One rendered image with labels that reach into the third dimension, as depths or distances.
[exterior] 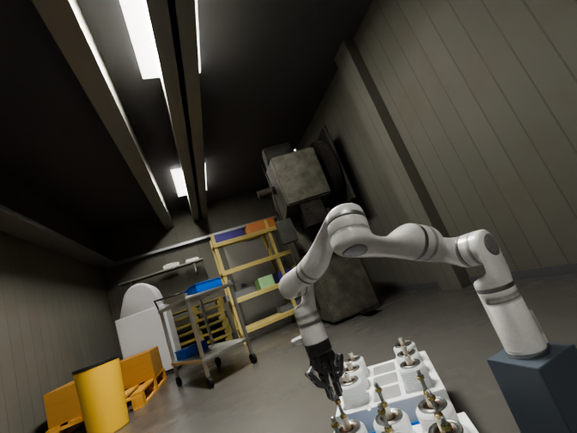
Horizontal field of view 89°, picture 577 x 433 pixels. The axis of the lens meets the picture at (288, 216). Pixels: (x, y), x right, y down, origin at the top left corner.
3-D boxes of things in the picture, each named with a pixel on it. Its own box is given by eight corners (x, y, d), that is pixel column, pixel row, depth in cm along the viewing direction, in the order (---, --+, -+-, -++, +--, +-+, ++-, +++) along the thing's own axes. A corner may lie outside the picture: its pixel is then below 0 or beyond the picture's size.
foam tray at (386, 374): (442, 391, 130) (424, 350, 134) (470, 447, 93) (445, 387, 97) (359, 412, 139) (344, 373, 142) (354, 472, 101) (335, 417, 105)
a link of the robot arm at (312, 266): (290, 254, 84) (294, 283, 79) (335, 196, 64) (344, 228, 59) (318, 256, 87) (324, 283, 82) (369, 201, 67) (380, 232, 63)
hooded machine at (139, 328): (129, 392, 432) (106, 292, 463) (138, 382, 495) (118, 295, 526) (183, 368, 460) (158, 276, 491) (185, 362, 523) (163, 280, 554)
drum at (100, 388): (139, 413, 287) (125, 350, 300) (122, 430, 251) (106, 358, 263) (99, 430, 280) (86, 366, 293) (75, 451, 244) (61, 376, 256)
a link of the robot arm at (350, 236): (349, 239, 58) (439, 250, 68) (337, 201, 63) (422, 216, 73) (325, 260, 64) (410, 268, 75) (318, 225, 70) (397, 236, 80)
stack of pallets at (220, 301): (233, 336, 654) (221, 297, 673) (236, 339, 575) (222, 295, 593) (175, 360, 614) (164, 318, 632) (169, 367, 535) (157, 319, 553)
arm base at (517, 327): (521, 343, 82) (492, 283, 85) (557, 346, 73) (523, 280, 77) (499, 356, 79) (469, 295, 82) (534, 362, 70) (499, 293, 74)
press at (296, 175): (422, 293, 356) (336, 100, 413) (330, 335, 314) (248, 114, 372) (365, 297, 491) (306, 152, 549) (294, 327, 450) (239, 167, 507)
